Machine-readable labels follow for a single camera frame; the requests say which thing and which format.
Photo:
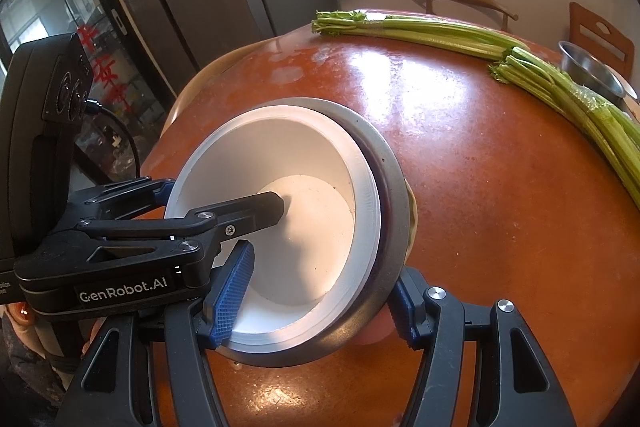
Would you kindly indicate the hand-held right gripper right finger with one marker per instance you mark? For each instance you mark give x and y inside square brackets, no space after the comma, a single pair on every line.
[405,312]

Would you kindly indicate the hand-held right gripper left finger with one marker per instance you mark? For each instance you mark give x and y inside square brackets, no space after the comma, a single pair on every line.
[230,297]

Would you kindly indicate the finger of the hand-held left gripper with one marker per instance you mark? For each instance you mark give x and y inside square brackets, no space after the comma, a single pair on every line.
[135,194]
[245,212]

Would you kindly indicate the red instant noodle bowl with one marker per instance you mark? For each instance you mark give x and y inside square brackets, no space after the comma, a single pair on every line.
[310,207]
[375,217]

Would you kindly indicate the yellow shell-shaped plate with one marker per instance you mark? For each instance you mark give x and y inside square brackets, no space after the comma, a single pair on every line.
[412,217]

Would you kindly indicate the person's left hand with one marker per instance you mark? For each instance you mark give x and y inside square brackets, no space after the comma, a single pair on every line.
[22,313]

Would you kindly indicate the glass door cabinet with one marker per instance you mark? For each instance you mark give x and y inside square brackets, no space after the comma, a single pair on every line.
[60,17]

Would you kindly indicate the celery bunch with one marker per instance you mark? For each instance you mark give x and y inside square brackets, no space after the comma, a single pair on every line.
[425,32]
[575,102]

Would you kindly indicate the small stainless steel bowl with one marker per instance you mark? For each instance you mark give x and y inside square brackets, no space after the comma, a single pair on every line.
[590,74]

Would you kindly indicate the wooden chair with cutout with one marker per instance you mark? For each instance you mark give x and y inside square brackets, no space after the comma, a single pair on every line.
[600,32]

